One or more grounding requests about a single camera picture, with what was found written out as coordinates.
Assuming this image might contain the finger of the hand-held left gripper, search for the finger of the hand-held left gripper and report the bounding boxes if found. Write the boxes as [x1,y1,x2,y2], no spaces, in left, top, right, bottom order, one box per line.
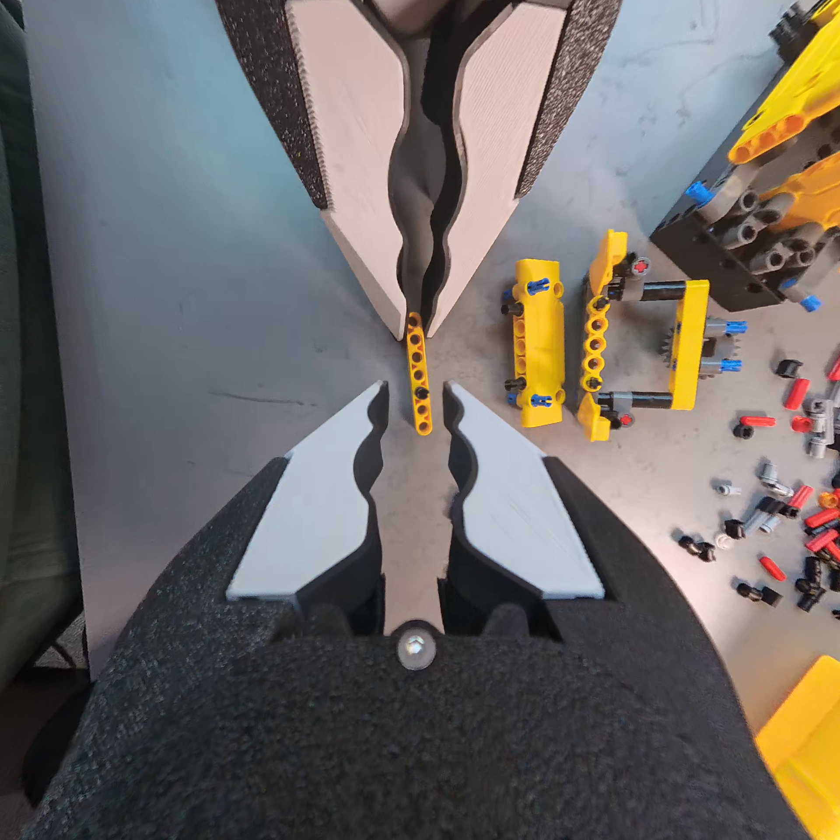
[420,3,572,339]
[285,0,413,342]

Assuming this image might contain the yellow plastic bin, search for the yellow plastic bin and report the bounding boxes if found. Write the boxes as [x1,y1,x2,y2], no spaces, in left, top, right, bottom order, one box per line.
[755,655,840,840]

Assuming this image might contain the yellow lego panel with pins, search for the yellow lego panel with pins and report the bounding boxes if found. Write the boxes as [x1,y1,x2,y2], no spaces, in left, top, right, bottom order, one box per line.
[502,259,567,429]

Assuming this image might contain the lego axle and gear assembly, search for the lego axle and gear assembly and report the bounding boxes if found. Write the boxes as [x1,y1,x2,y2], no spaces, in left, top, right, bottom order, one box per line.
[577,230,748,442]

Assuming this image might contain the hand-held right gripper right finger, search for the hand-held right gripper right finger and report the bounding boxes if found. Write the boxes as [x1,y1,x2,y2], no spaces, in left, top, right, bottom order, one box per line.
[443,381,606,602]

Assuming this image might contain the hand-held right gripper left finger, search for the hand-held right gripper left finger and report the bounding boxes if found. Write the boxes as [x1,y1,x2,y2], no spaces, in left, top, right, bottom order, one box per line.
[226,379,391,613]

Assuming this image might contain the yellow lego beam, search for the yellow lego beam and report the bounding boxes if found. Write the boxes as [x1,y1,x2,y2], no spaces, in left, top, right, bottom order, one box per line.
[406,311,434,437]

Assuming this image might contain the yellow lego robot body model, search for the yellow lego robot body model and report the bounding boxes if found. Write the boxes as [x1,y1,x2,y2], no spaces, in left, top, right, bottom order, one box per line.
[650,0,840,313]

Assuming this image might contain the pile of small lego pins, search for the pile of small lego pins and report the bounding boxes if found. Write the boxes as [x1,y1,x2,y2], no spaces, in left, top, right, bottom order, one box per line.
[679,357,840,621]

